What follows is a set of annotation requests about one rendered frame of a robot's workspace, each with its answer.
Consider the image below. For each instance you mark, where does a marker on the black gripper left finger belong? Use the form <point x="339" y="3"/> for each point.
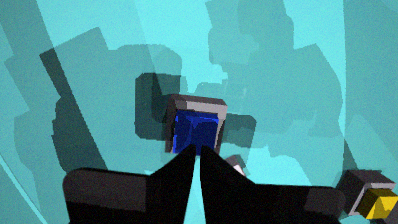
<point x="157" y="198"/>

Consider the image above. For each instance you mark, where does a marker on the blue button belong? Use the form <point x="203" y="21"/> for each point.
<point x="194" y="120"/>

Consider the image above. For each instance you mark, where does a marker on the grey cube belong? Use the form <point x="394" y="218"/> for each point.
<point x="234" y="163"/>

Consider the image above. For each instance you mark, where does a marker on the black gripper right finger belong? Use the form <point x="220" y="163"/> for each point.
<point x="232" y="198"/>

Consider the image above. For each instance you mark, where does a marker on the yellow button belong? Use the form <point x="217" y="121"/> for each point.
<point x="368" y="193"/>

